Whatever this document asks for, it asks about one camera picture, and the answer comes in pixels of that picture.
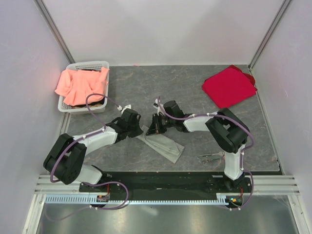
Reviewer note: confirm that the grey cloth napkin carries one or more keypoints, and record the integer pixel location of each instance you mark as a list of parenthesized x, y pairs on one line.
[(163, 145)]

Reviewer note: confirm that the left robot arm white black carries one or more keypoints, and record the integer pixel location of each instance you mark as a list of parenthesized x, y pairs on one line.
[(65, 161)]

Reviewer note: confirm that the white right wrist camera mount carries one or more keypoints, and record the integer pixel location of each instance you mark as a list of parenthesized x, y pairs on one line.
[(158, 106)]

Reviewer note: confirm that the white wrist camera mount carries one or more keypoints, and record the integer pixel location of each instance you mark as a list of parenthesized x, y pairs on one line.
[(122, 109), (158, 106)]

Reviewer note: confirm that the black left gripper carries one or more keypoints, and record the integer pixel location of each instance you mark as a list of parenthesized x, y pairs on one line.
[(138, 131)]

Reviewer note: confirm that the left aluminium frame post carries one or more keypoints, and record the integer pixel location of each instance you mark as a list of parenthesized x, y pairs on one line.
[(54, 29)]

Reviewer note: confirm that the white plastic basket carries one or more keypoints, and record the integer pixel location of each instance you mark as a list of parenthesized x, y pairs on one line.
[(98, 108)]

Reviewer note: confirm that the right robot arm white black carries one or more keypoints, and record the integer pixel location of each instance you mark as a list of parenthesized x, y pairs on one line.
[(228, 130)]

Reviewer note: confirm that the red folded napkin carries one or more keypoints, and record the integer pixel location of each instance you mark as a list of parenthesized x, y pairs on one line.
[(229, 87)]

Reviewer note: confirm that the white slotted cable duct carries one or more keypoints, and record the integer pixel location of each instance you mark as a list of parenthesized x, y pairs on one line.
[(101, 200)]

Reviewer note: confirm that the aluminium frame post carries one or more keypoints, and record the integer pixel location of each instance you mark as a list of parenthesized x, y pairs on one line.
[(269, 33), (54, 29)]

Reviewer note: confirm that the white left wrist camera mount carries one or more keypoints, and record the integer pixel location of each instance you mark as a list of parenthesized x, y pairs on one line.
[(122, 109)]

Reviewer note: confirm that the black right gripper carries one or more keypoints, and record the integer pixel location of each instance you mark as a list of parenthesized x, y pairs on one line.
[(155, 127)]

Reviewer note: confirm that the salmon pink cloth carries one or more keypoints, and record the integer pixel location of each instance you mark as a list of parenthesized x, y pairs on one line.
[(81, 87)]

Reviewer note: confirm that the right aluminium frame post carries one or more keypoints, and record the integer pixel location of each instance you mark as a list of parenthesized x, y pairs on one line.
[(269, 33)]

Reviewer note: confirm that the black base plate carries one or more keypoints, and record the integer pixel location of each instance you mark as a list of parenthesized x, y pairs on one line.
[(211, 182)]

